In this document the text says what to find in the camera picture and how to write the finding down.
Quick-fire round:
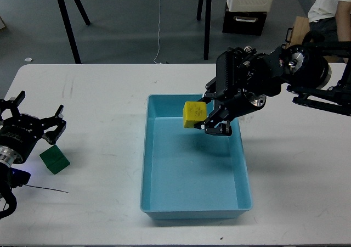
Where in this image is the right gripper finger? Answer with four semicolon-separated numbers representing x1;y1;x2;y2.
194;104;232;136
198;78;218;103

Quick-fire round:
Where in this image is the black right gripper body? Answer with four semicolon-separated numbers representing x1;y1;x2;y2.
211;48;282;121

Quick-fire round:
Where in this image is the white hanging cable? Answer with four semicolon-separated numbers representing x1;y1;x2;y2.
153;0;171;65

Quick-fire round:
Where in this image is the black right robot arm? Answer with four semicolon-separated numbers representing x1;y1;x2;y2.
194;42;350;136

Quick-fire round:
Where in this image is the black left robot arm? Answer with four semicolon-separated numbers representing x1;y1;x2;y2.
1;91;70;218

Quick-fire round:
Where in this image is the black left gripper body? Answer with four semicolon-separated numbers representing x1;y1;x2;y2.
1;114;43;164

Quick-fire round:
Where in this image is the black table leg right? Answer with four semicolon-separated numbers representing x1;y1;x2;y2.
196;0;212;60

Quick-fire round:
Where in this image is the seated person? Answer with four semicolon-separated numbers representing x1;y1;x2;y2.
308;0;350;42

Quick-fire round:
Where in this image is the black drawer cabinet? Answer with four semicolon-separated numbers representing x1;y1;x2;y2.
222;7;267;36

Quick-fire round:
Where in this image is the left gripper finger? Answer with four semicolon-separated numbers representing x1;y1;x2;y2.
0;91;25;121
39;105;66;144

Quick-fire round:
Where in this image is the blue plastic bin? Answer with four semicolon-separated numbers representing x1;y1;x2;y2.
140;94;253;220

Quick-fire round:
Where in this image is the green cube block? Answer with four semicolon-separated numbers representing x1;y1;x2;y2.
39;145;70;175

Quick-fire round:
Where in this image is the yellow cube block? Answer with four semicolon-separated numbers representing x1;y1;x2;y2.
183;101;207;128

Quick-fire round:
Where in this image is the cardboard box with handles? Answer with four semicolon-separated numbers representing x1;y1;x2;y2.
278;15;342;64

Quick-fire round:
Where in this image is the thin black zip tie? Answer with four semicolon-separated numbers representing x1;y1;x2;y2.
24;184;69;194

